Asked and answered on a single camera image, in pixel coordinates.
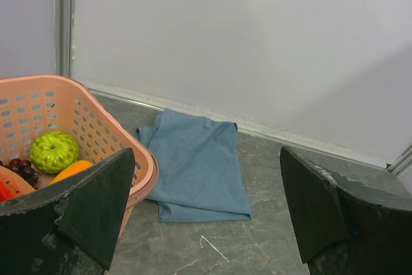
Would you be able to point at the orange mango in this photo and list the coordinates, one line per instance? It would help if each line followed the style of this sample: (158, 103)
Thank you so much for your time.
(71, 170)

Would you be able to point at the green custard apple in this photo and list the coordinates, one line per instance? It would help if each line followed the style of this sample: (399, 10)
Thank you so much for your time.
(54, 151)

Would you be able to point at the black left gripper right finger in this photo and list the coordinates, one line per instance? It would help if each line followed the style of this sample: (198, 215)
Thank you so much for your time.
(343, 226)

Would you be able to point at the blue folded cloth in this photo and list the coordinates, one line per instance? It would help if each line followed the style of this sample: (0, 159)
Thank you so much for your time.
(200, 178)

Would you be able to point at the pink plastic perforated basket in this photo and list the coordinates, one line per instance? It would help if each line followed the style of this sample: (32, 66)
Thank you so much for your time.
(33, 105)

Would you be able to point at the dark red grape bunch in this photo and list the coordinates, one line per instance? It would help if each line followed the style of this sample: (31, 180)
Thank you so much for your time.
(24, 169)

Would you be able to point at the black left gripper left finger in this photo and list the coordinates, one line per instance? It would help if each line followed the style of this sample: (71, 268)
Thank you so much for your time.
(70, 227)

